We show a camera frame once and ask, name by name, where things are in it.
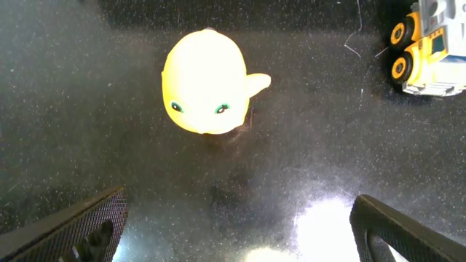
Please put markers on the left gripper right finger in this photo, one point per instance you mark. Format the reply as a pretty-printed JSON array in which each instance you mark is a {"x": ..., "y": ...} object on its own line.
[{"x": 411, "y": 236}]

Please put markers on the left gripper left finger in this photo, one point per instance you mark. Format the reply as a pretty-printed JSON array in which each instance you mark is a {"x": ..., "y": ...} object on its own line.
[{"x": 54, "y": 236}]

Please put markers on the grey and yellow toy truck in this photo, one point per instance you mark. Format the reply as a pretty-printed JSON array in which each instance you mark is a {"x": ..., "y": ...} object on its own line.
[{"x": 433, "y": 54}]

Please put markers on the orange toy dinosaur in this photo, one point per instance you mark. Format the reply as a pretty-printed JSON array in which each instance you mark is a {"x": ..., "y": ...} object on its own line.
[{"x": 204, "y": 80}]

